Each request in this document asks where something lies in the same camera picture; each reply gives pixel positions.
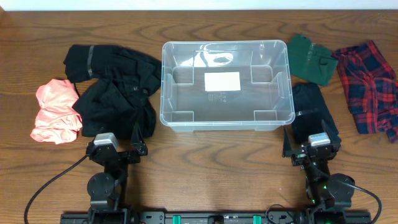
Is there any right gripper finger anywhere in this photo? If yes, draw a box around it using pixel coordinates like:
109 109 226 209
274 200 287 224
282 128 294 157
322 120 341 145

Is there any large black garment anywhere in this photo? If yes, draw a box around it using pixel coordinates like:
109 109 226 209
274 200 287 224
72 46 162 139

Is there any pink garment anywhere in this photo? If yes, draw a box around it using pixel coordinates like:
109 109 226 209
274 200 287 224
30 79 83 144

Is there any small black garment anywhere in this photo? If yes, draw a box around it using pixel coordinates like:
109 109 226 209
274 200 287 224
63 44 121 83

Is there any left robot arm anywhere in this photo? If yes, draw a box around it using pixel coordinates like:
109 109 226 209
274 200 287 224
84 123 148 224

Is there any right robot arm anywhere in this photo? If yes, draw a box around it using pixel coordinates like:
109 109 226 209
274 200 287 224
282 121 355 223

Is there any clear plastic storage container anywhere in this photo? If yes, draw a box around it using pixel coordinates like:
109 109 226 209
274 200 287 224
160 40 295 132

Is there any white label in container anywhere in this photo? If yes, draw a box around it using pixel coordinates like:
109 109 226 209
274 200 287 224
205 72 241 91

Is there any black folded garment right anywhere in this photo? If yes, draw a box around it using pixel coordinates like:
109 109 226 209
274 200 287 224
292 83 339 144

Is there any red navy plaid shirt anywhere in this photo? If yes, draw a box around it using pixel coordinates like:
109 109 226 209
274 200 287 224
332 40 397 142

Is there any dark green folded garment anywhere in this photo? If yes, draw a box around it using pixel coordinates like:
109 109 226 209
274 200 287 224
287 34 338 86

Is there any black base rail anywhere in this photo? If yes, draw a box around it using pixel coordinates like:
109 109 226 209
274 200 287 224
60 210 372 224

